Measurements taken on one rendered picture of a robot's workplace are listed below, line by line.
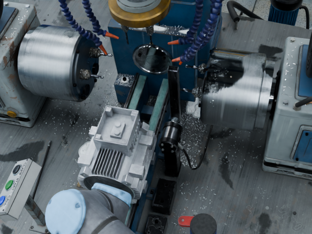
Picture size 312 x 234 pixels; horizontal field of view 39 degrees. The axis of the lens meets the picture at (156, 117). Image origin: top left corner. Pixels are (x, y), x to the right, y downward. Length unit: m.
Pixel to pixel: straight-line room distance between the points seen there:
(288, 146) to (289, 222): 0.25
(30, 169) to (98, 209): 0.51
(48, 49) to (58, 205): 0.73
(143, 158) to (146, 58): 0.43
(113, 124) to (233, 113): 0.36
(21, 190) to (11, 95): 0.44
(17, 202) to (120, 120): 0.36
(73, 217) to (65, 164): 0.80
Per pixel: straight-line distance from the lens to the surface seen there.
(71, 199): 0.85
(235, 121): 1.37
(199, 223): 1.02
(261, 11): 2.65
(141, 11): 1.26
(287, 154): 1.47
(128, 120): 1.29
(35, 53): 1.50
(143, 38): 1.51
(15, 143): 1.74
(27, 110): 1.69
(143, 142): 1.29
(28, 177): 1.32
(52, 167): 1.63
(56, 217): 0.87
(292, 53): 1.41
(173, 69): 1.22
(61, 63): 1.45
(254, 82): 1.33
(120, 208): 0.96
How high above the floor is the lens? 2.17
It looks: 55 degrees down
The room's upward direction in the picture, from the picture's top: 7 degrees counter-clockwise
